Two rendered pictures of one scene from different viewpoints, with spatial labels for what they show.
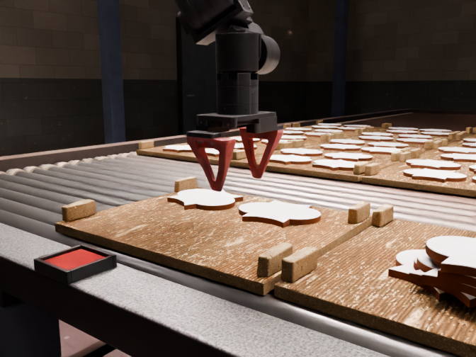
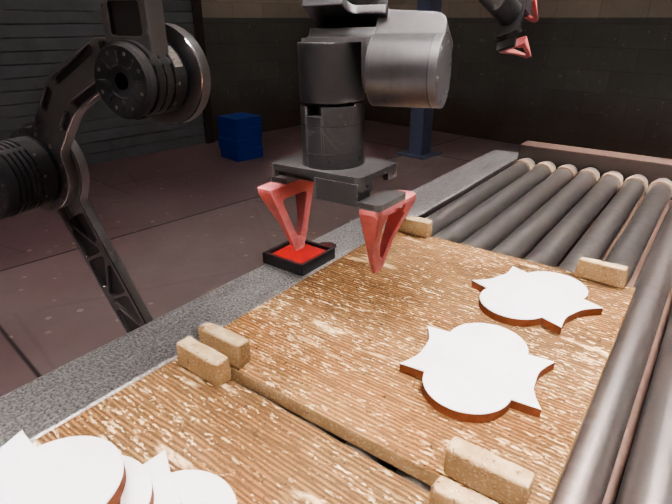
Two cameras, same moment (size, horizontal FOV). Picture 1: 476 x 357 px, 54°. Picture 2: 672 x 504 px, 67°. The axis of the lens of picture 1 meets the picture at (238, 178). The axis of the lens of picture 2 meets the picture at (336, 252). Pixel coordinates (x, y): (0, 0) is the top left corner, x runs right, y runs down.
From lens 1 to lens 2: 80 cm
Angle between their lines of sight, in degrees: 85
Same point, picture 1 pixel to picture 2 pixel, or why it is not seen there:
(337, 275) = (188, 404)
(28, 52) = not seen: outside the picture
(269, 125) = (337, 193)
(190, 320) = (170, 321)
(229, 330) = (141, 341)
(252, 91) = (309, 134)
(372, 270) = (192, 445)
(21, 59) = not seen: outside the picture
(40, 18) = not seen: outside the picture
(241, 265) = (245, 331)
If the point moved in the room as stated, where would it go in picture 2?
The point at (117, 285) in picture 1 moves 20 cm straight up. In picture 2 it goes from (257, 282) to (246, 134)
